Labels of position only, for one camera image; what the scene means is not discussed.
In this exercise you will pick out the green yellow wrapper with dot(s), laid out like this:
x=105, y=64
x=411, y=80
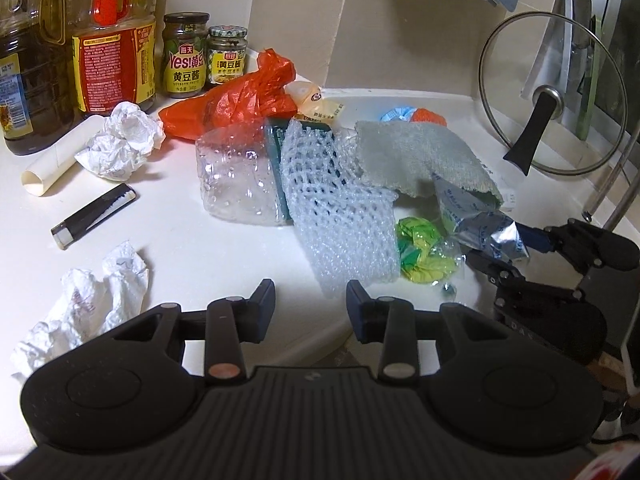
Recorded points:
x=422, y=255

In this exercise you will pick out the silver foil pouch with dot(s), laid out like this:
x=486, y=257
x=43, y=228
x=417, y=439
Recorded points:
x=480, y=225

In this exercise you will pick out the glass pot lid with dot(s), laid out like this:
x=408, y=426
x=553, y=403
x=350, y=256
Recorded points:
x=532, y=135

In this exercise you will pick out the large sauce jar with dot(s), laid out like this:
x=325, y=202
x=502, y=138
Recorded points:
x=184, y=65

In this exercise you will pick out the crushed clear plastic bottle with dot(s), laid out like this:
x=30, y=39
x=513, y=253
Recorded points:
x=235, y=180

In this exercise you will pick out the white paper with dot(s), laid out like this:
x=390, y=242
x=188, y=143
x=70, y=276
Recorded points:
x=85, y=305
x=122, y=140

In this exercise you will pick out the cardboard tube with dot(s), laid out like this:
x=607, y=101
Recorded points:
x=60, y=160

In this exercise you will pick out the grey chopping board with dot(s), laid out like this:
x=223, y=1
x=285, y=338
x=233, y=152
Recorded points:
x=565, y=35

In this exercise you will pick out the orange-red plastic bag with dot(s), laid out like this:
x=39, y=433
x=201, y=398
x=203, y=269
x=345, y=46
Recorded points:
x=235, y=100

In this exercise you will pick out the white foam net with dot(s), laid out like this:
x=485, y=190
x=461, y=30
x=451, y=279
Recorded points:
x=335, y=210

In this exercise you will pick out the small sauce jar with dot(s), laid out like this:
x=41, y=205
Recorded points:
x=227, y=62

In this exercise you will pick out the person's patterned clothing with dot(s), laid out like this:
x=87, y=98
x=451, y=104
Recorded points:
x=612, y=467

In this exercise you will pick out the white green cloth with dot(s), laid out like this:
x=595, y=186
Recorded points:
x=420, y=155

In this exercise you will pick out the blue wrapper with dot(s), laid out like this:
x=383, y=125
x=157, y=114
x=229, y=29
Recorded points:
x=397, y=115

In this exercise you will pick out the orange plastic wrapper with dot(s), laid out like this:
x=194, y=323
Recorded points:
x=430, y=117

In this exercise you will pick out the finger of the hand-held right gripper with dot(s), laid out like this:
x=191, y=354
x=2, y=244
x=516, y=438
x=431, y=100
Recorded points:
x=505, y=272
x=560, y=242

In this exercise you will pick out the oil bottle blue label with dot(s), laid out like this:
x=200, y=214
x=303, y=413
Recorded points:
x=35, y=110

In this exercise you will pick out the black lighter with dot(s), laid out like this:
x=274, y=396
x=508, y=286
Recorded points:
x=92, y=215

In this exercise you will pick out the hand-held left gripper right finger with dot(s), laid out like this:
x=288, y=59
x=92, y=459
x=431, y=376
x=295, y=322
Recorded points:
x=354, y=310

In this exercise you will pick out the metal dish rack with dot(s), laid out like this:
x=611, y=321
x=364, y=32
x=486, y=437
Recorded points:
x=602, y=190

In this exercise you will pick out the dark green box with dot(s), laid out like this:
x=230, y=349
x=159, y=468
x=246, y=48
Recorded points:
x=275, y=160

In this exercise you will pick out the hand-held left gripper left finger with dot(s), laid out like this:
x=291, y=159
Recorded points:
x=267, y=310

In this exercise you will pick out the yellow plastic packet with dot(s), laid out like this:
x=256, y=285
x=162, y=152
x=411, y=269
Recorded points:
x=317, y=107

